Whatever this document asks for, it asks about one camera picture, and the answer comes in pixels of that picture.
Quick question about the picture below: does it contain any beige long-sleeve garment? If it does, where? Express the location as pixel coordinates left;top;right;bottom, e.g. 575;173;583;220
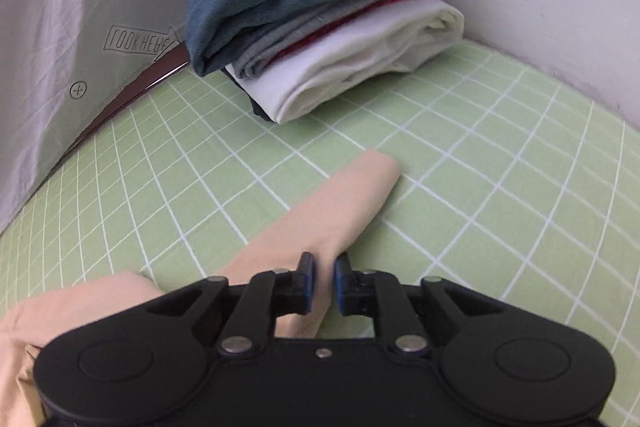
1;150;400;426

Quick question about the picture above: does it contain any folded black garment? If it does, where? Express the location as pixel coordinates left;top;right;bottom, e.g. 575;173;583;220
222;68;272;122

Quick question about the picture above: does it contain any green checkered bed sheet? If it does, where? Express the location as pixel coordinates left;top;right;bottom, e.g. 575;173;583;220
1;42;639;426

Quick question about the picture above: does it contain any folded white garment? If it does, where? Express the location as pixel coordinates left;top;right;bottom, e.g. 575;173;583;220
226;0;464;124

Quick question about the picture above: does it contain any folded grey garment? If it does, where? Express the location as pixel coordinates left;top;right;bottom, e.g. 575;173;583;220
231;0;394;79

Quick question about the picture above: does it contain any folded red garment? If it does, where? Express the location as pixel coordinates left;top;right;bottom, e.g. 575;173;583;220
269;0;432;63

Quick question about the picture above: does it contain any grey printed backdrop sheet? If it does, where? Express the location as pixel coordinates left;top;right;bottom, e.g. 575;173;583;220
1;0;186;225

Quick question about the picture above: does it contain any dark wooden bed frame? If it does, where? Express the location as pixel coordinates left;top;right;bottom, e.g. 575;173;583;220
61;43;190;162

